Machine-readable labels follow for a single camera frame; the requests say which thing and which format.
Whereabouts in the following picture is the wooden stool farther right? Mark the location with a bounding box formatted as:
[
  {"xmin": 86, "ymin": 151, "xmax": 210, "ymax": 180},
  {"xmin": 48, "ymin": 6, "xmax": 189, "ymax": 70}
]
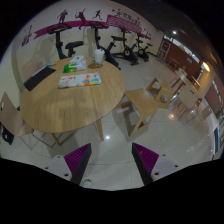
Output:
[{"xmin": 146, "ymin": 78, "xmax": 174, "ymax": 109}]

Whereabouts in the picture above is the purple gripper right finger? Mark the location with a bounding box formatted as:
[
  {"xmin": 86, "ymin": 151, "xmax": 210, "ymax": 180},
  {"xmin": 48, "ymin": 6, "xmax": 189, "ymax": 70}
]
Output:
[{"xmin": 132, "ymin": 143, "xmax": 159, "ymax": 185}]

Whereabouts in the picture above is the wooden chair at left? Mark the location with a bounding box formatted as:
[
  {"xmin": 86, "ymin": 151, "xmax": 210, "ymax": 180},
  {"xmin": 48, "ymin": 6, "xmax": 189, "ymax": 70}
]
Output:
[{"xmin": 0, "ymin": 93, "xmax": 34, "ymax": 144}]

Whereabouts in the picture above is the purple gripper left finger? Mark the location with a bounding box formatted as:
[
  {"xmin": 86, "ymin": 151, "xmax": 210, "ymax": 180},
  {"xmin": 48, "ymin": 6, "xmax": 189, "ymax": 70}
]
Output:
[{"xmin": 64, "ymin": 143, "xmax": 92, "ymax": 185}]

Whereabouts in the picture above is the black exercise bike middle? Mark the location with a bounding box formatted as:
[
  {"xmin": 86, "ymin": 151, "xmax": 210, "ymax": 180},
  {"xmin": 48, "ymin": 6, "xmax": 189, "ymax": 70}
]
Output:
[{"xmin": 88, "ymin": 21, "xmax": 122, "ymax": 71}]

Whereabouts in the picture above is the black exercise bike left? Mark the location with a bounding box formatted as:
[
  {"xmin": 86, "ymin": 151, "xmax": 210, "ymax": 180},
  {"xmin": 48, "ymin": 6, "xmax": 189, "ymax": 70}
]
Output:
[{"xmin": 46, "ymin": 22, "xmax": 85, "ymax": 61}]

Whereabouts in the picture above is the black exercise bike far right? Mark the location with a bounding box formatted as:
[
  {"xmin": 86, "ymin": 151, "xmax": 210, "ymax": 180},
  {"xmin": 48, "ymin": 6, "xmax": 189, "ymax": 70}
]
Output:
[{"xmin": 136, "ymin": 33, "xmax": 151, "ymax": 62}]

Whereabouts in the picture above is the white plastic cup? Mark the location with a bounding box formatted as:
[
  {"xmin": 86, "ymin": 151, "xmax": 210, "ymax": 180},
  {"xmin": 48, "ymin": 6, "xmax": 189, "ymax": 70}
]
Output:
[{"xmin": 94, "ymin": 49, "xmax": 105, "ymax": 64}]

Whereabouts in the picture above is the magenta wall sports banner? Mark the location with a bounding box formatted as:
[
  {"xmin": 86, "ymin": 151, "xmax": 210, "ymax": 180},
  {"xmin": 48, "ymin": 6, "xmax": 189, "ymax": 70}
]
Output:
[{"xmin": 33, "ymin": 9, "xmax": 151, "ymax": 40}]

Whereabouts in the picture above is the wooden stool near table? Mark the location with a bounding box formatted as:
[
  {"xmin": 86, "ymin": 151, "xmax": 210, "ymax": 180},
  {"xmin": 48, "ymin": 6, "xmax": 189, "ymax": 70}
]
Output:
[{"xmin": 117, "ymin": 88, "xmax": 159, "ymax": 137}]

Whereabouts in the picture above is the black laptop sleeve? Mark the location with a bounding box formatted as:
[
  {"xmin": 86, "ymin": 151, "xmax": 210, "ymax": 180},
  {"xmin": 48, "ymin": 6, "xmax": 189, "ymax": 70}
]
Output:
[{"xmin": 24, "ymin": 67, "xmax": 55, "ymax": 91}]

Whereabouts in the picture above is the green white wipes pack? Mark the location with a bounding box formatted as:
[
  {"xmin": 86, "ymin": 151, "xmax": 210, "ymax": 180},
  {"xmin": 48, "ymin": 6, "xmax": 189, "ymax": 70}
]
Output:
[{"xmin": 63, "ymin": 62, "xmax": 87, "ymax": 73}]

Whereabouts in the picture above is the wooden chair right background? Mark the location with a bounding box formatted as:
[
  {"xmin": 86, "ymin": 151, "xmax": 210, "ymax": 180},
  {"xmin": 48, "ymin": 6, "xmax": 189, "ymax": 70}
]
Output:
[{"xmin": 173, "ymin": 86, "xmax": 201, "ymax": 119}]

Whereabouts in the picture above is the round wooden table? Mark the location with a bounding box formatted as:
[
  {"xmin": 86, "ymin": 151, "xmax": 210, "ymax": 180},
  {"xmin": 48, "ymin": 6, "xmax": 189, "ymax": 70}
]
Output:
[{"xmin": 20, "ymin": 57, "xmax": 125, "ymax": 144}]

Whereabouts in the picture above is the black exercise bike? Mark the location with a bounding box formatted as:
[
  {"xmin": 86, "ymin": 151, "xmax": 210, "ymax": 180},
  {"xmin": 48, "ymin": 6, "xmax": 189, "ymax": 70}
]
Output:
[
  {"xmin": 136, "ymin": 33, "xmax": 151, "ymax": 62},
  {"xmin": 88, "ymin": 21, "xmax": 122, "ymax": 71},
  {"xmin": 114, "ymin": 27, "xmax": 138, "ymax": 65},
  {"xmin": 46, "ymin": 22, "xmax": 85, "ymax": 61}
]

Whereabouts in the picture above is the white tissue box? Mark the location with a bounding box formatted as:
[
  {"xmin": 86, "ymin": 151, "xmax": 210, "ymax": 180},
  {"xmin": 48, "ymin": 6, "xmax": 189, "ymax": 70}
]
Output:
[{"xmin": 70, "ymin": 56, "xmax": 84, "ymax": 63}]

